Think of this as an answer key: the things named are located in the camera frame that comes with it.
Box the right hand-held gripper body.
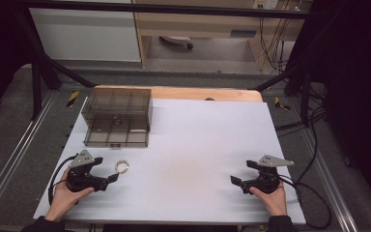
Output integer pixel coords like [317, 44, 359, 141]
[241, 155, 295, 195]

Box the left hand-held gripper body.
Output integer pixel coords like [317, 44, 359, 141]
[65, 149, 109, 193]

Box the pale beaded bracelet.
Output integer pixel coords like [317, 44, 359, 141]
[114, 159, 130, 175]

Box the clear grey drawer box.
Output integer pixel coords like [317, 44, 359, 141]
[80, 87, 153, 149]

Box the person's right hand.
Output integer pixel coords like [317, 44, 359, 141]
[248, 180, 289, 218]

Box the person's left hand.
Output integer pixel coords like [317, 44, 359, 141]
[44, 168, 96, 223]

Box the white table mat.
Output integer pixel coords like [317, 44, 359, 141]
[33, 98, 307, 225]

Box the black curtain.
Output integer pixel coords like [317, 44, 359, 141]
[298, 0, 371, 221]
[0, 0, 35, 125]

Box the office chair base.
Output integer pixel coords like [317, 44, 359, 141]
[158, 35, 195, 50]

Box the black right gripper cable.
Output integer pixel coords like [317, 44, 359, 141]
[277, 105, 333, 231]

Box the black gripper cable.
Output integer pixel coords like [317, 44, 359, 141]
[277, 105, 333, 231]
[46, 154, 79, 206]

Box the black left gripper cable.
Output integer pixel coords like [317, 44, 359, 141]
[46, 154, 79, 206]

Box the aluminium floor rail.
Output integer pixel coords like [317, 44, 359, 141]
[0, 91, 58, 223]
[298, 127, 359, 232]

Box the black metal frame strut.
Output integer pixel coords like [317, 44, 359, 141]
[13, 9, 98, 122]
[252, 57, 328, 127]

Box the bundle of hanging cables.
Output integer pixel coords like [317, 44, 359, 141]
[258, 6, 303, 73]

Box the white wall socket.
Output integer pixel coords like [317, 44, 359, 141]
[251, 0, 279, 11]

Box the black metal frame crossbar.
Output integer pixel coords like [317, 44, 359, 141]
[14, 0, 315, 19]

